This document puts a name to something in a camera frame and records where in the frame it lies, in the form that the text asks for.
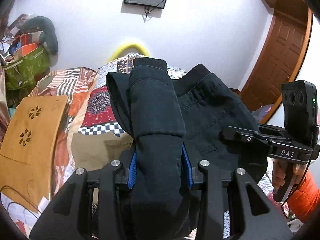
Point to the grey plush toy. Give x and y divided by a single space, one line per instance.
42 31

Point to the wooden lap desk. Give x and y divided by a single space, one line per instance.
27 151

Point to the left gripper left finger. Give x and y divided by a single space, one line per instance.
126 170

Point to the right hand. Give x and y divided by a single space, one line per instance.
279 174

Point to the yellow curved headboard tube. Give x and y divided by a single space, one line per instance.
128 48

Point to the wooden door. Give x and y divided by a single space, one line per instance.
278 60

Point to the orange right sleeve forearm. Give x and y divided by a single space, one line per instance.
305 200

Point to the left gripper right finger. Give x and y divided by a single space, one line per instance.
191 176

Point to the black pants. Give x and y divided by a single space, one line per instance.
166 117

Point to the khaki folded pants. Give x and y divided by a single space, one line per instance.
92 152

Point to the black camera box right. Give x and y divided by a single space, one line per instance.
299 99

